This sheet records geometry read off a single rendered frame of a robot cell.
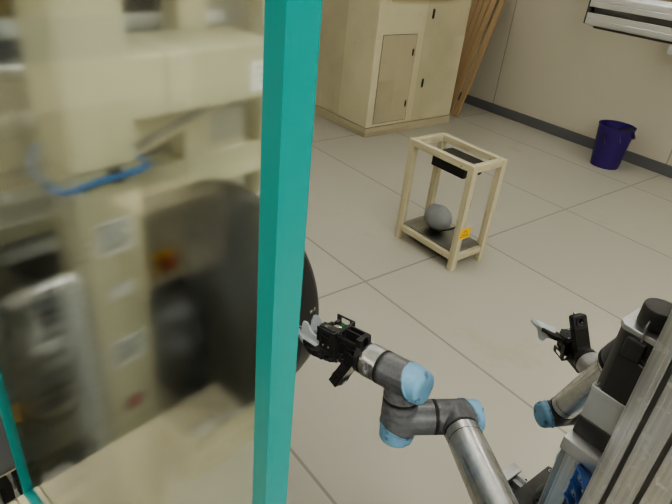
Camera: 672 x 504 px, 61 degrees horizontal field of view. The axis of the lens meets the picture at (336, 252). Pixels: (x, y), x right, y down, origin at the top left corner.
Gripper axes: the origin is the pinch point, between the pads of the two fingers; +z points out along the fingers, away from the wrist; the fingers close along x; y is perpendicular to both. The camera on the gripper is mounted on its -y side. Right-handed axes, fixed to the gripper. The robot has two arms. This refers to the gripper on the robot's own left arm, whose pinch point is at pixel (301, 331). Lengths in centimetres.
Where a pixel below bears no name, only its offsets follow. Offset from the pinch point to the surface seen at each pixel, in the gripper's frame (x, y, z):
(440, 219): -259, -83, 118
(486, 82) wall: -655, -52, 299
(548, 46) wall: -640, 1, 214
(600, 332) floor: -256, -125, -6
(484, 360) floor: -175, -121, 32
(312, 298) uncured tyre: -6.7, 5.3, 2.7
